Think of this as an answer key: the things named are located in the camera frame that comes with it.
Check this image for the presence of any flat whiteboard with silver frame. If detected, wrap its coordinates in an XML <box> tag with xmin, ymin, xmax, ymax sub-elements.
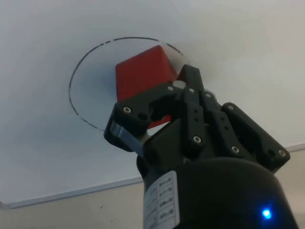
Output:
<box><xmin>0</xmin><ymin>0</ymin><xmax>305</xmax><ymax>210</ymax></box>

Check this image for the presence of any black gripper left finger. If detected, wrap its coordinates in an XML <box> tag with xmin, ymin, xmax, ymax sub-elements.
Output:
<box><xmin>103</xmin><ymin>65</ymin><xmax>206</xmax><ymax>158</ymax></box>

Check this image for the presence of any red cube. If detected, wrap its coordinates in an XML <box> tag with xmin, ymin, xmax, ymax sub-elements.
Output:
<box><xmin>115</xmin><ymin>45</ymin><xmax>178</xmax><ymax>131</ymax></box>

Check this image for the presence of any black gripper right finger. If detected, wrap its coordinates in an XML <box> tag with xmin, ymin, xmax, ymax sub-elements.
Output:
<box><xmin>193</xmin><ymin>65</ymin><xmax>291</xmax><ymax>173</ymax></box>

